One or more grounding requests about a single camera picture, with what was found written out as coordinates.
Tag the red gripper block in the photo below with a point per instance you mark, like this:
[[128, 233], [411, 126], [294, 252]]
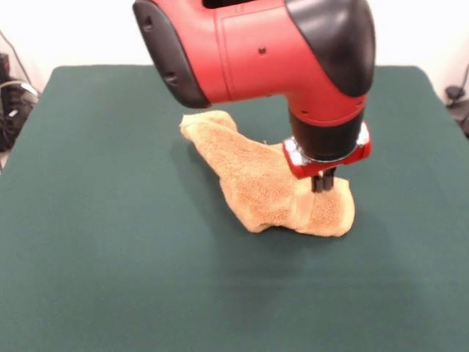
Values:
[[311, 168]]

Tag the orange terry towel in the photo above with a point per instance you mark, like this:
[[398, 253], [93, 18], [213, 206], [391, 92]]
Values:
[[238, 165]]

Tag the dark green tablecloth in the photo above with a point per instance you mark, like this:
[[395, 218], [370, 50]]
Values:
[[110, 220]]

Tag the black equipment pile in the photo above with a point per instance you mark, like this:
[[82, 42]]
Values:
[[11, 121]]

